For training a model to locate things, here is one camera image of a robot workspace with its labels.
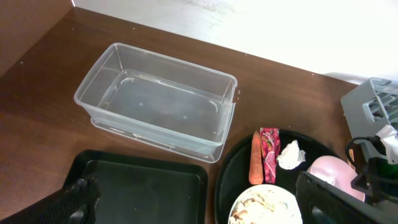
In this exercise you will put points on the grey dishwasher rack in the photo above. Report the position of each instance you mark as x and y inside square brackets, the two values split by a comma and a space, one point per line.
[368, 108]

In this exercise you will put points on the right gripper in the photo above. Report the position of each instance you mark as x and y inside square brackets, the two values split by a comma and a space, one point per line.
[320, 202]

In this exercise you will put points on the rice and food scraps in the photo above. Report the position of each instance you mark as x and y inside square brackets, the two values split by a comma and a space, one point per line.
[260, 207]

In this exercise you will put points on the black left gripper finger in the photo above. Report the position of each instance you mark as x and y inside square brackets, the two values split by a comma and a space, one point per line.
[74, 203]

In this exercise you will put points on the rectangular black tray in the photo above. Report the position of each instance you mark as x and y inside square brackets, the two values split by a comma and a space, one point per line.
[142, 190]

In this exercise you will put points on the red snack wrapper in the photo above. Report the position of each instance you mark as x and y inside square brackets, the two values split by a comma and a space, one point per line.
[270, 145]

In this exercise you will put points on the grey plate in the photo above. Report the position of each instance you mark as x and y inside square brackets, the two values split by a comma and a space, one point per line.
[286, 195]

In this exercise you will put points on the crumpled white tissue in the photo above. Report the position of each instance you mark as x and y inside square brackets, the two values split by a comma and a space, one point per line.
[291, 156]

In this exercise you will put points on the round black tray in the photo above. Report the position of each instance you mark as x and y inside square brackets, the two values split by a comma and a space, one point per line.
[233, 178]

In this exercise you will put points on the wooden chopstick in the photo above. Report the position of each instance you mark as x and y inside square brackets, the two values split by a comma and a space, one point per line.
[351, 159]

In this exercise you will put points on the orange carrot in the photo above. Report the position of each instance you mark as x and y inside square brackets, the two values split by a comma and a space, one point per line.
[256, 175]

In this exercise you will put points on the clear plastic bin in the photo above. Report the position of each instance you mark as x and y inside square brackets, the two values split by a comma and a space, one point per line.
[126, 73]

